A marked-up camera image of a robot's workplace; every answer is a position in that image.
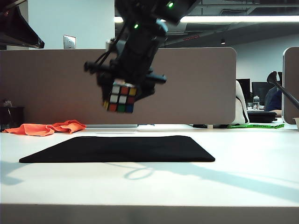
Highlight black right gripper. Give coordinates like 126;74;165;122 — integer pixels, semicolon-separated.
84;35;167;104

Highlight multicoloured puzzle cube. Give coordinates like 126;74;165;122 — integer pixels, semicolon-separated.
102;80;138;114

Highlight black mouse pad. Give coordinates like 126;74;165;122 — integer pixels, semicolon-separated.
18;135;216;163

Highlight wide brown desk divider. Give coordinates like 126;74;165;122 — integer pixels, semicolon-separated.
0;47;236;126

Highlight orange cloth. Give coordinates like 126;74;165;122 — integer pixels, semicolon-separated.
2;119;86;137

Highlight black mesh pen holder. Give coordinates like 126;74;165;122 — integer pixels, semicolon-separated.
0;106;25;133

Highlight black computer monitor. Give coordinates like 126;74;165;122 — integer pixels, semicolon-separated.
251;82;274;103
235;78;250;96

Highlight long ceiling light strip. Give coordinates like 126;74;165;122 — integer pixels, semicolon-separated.
114;15;299;23

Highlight green printed tape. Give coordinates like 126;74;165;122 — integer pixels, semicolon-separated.
228;123;285;129

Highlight black zip case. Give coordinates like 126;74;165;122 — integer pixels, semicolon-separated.
246;111;278;123

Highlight person in dark blue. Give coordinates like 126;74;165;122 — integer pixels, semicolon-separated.
264;90;283;117

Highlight black diagonal pole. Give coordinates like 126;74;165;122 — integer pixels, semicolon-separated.
266;71;299;107

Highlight brown divider with white edge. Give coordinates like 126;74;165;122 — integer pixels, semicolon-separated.
282;46;299;126

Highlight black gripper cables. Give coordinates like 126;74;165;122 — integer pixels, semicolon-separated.
93;22;128;68

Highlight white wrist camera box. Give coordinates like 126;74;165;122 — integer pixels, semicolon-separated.
105;39;124;56

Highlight metal wall outlet plate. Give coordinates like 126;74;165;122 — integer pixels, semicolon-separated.
63;35;76;49

